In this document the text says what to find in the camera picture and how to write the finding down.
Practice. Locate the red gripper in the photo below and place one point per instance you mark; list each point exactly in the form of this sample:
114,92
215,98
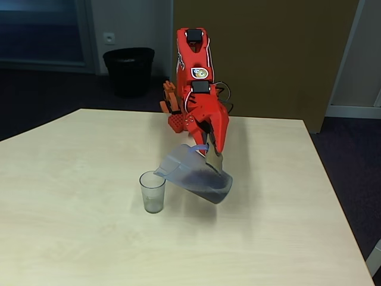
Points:
215,121

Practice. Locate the clear plastic pitcher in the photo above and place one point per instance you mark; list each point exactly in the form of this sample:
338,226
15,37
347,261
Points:
202,181

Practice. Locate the red robot arm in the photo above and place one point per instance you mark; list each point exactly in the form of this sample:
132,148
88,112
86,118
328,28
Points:
193,58

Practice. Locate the translucent plastic cup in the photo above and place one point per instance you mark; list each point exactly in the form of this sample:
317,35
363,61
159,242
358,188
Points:
152,193

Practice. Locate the orange table clamp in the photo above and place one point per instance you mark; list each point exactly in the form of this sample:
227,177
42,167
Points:
218,90
171,95

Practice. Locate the brown pin board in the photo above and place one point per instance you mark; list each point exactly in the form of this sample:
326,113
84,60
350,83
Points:
268,59

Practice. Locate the black waste bin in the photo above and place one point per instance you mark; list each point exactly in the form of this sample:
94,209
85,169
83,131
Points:
129,74

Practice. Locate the dark glass window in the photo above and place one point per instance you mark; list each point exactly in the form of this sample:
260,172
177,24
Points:
41,32

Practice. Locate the light grey furniture piece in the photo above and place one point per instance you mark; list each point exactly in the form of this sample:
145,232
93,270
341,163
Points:
375,262

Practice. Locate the white wall socket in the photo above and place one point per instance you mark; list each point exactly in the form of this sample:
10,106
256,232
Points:
109,38

